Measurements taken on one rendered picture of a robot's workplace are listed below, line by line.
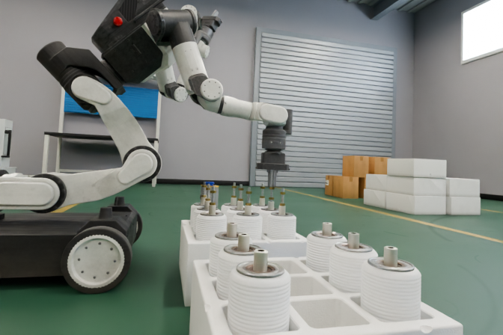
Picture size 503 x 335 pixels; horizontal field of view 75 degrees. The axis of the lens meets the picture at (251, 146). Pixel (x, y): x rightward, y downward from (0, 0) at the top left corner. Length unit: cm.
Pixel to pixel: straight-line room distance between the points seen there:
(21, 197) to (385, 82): 717
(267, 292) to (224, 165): 579
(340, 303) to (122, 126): 101
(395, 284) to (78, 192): 111
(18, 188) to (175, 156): 492
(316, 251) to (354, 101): 653
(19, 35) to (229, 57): 353
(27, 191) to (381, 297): 116
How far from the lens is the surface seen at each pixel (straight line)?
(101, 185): 136
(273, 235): 111
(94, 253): 118
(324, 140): 682
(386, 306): 63
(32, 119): 656
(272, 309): 53
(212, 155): 623
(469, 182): 403
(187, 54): 120
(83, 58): 142
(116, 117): 136
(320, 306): 67
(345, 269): 72
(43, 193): 137
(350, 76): 732
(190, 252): 102
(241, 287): 52
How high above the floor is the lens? 42
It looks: 3 degrees up
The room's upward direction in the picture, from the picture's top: 2 degrees clockwise
